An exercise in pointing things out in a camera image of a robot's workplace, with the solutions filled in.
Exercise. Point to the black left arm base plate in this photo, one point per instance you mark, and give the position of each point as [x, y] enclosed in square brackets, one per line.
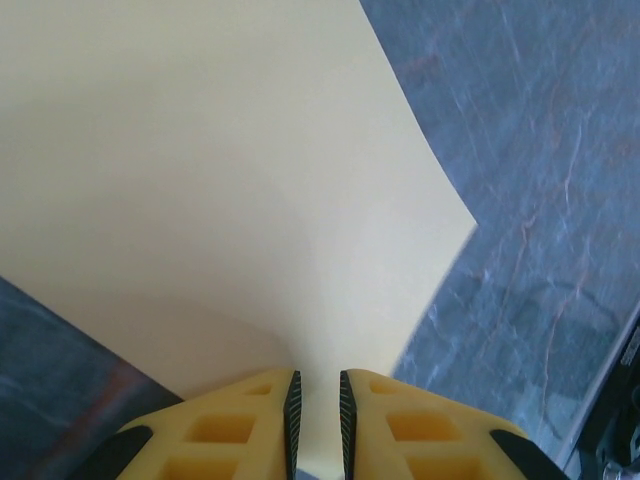
[620, 425]

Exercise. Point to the aluminium mounting rail beam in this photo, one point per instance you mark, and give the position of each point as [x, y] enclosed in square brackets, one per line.
[600, 392]

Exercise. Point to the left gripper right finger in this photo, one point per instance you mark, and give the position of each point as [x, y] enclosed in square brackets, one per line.
[425, 440]

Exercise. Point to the yellow paper sheet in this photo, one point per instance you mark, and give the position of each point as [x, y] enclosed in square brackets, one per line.
[200, 175]

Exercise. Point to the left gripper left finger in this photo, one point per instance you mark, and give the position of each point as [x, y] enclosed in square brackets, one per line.
[230, 440]

